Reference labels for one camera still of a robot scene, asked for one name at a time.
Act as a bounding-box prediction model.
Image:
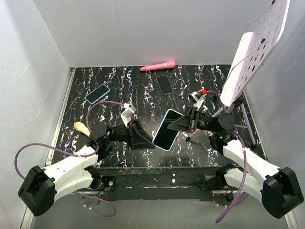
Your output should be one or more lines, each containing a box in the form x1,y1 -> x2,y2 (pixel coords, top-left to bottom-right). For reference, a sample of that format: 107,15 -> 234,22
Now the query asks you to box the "black phone on table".
156,75 -> 173,95

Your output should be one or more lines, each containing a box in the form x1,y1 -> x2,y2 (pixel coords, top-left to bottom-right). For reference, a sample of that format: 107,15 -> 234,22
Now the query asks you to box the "pink microphone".
140,61 -> 176,72

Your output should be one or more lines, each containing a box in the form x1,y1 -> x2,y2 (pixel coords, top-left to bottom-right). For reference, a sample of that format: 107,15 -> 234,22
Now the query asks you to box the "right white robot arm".
165,106 -> 305,219

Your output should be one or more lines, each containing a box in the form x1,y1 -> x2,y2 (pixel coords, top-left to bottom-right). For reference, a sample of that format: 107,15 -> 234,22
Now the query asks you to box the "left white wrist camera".
121,103 -> 136,126

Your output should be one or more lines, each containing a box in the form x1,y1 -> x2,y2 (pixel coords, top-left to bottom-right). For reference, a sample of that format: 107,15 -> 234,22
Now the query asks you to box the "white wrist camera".
121,103 -> 136,126
189,90 -> 208,109

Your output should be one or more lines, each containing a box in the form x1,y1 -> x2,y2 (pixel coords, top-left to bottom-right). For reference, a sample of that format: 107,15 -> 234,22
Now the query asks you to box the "aluminium frame rail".
20,67 -> 76,229

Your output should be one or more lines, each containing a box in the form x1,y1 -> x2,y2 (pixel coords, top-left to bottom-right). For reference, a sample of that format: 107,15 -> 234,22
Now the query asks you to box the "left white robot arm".
18,119 -> 155,217

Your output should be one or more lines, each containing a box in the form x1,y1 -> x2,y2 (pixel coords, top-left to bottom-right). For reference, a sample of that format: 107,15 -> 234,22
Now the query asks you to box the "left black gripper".
107,119 -> 157,150

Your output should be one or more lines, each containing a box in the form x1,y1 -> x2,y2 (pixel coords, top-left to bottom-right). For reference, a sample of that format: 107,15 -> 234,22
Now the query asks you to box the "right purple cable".
206,90 -> 250,224

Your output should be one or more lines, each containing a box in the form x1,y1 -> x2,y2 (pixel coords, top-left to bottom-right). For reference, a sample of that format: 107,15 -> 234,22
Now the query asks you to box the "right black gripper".
166,106 -> 219,133

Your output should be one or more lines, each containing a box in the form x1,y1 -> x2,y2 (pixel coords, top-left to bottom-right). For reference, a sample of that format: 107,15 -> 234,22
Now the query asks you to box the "beige wooden toy piece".
74,122 -> 91,137

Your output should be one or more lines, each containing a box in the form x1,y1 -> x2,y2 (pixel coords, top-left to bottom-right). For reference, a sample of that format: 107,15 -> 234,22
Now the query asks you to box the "blue cased phone on table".
85,84 -> 110,105

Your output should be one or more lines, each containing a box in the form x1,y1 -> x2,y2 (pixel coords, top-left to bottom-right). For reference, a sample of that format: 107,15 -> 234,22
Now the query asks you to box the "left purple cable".
14,100 -> 131,218

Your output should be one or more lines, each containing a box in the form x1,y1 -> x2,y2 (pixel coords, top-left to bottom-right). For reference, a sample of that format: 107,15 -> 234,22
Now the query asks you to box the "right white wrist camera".
189,90 -> 208,109

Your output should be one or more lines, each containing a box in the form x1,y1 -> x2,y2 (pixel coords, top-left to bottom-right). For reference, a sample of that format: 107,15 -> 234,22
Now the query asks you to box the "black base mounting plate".
73,167 -> 235,208

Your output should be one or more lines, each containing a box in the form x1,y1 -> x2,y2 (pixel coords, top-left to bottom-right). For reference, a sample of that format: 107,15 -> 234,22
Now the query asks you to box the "purple cable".
206,90 -> 250,224
14,100 -> 131,218

